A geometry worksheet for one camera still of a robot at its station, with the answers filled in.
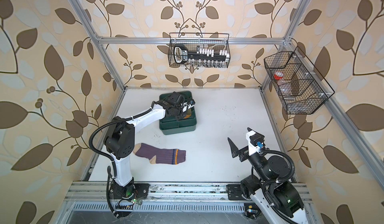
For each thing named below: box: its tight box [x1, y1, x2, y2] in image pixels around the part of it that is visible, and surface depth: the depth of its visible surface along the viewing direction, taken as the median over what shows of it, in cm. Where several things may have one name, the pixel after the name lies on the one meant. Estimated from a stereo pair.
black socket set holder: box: [173, 43, 230, 64], surface depth 84 cm
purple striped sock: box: [133, 143, 186, 165], surface depth 88 cm
